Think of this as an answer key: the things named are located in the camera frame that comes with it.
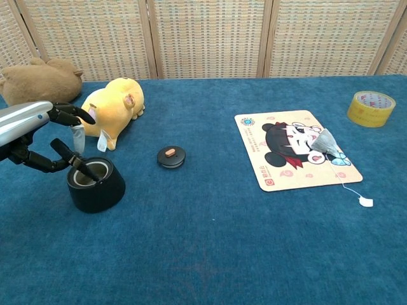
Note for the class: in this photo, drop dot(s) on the yellow plush toy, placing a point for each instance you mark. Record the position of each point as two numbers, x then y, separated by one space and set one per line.
117 108

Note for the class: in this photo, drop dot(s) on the black teapot lid orange knob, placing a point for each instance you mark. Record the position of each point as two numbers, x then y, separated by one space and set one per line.
171 161

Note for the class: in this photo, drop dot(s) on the woven wooden folding screen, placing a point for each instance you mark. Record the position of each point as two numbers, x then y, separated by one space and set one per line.
206 38

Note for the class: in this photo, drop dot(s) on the yellow packing tape roll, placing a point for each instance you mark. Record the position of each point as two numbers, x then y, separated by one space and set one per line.
359 115

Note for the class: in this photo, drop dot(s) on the blue table carpet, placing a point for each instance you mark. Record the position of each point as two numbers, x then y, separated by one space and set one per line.
203 238

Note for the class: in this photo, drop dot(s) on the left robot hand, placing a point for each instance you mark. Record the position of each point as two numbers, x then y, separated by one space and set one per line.
19 122

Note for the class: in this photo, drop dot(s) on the brown plush toy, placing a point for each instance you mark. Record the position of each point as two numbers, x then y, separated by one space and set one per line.
38 82

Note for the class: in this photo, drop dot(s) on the cartoon girl mouse pad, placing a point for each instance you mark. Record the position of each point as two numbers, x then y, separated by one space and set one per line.
286 178

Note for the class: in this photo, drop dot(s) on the grey pyramid tea bag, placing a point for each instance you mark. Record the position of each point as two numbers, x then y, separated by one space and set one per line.
326 141

